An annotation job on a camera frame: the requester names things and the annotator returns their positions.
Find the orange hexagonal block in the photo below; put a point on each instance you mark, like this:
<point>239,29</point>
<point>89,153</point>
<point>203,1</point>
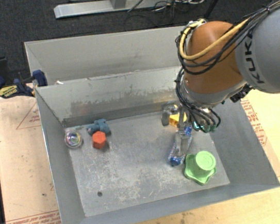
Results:
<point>98,140</point>

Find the blue-grey toy animal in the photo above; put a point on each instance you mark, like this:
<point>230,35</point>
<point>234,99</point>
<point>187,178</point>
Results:
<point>100,126</point>

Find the green cup with wavy base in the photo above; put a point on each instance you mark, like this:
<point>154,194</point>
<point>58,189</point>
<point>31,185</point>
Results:
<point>200,169</point>

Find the yellow block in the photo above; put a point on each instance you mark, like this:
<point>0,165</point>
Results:
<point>175,119</point>

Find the grey cylindrical object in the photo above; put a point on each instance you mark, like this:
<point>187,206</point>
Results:
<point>166,118</point>

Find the clear glass ball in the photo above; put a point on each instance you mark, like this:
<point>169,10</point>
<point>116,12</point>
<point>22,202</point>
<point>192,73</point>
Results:
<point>73,139</point>

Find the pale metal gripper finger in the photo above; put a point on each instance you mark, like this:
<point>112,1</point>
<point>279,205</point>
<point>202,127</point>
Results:
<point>180,144</point>
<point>188,140</point>

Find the grey metal bin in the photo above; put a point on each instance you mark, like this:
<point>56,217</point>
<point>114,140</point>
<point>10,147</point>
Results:
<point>137,166</point>

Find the brown cardboard board red print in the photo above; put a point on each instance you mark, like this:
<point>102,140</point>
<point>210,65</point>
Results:
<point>23,165</point>

